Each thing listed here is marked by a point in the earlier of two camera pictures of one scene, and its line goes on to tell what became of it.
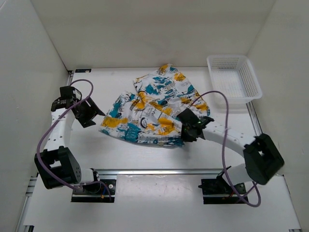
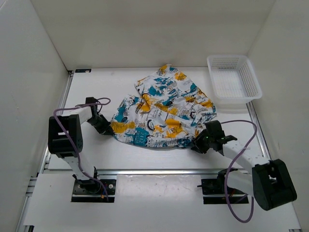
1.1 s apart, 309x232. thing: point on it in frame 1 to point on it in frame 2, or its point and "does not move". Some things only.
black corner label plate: (83, 70) does not move
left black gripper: (93, 111) to (106, 129)
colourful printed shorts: (149, 113) does not move
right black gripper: (185, 137) to (197, 144)
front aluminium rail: (158, 171) does not move
